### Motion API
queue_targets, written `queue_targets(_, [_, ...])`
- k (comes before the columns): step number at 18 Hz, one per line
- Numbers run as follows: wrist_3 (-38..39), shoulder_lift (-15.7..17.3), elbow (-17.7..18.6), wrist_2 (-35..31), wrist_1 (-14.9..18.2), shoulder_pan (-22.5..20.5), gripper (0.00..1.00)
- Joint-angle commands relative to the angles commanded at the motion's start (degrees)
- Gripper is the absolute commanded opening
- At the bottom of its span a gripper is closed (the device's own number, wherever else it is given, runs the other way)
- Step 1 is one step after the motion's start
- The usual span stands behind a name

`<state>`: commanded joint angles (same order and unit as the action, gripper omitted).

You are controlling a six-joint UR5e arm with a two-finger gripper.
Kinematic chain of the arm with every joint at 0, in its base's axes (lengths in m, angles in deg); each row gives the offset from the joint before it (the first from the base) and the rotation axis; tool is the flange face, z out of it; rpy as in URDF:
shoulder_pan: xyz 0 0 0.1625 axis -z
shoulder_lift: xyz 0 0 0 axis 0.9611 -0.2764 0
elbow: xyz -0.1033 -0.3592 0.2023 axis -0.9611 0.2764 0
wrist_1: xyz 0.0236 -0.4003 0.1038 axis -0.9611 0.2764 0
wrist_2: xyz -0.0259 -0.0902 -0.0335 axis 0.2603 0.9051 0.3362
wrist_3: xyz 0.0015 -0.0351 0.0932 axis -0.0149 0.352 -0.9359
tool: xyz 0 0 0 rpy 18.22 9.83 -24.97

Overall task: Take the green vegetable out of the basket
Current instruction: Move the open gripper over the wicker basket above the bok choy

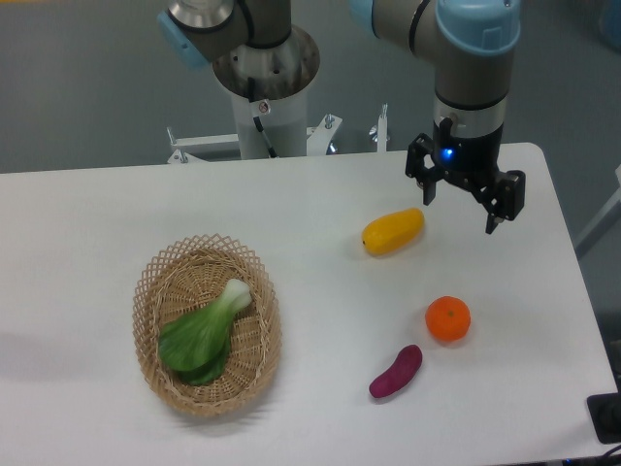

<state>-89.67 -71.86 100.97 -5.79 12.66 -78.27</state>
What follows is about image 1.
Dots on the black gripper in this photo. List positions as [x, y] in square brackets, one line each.
[469, 163]

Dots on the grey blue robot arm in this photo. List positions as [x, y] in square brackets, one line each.
[470, 44]

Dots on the woven wicker basket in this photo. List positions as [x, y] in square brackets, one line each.
[185, 277]

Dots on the green bok choy vegetable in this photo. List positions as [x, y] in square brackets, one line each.
[196, 346]

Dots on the yellow mango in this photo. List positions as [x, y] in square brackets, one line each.
[389, 233]

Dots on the orange tangerine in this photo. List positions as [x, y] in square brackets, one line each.
[448, 319]

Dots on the purple sweet potato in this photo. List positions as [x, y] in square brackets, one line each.
[399, 374]

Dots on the black device at table edge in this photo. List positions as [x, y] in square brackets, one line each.
[604, 410]

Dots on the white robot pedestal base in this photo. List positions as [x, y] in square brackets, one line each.
[268, 91]

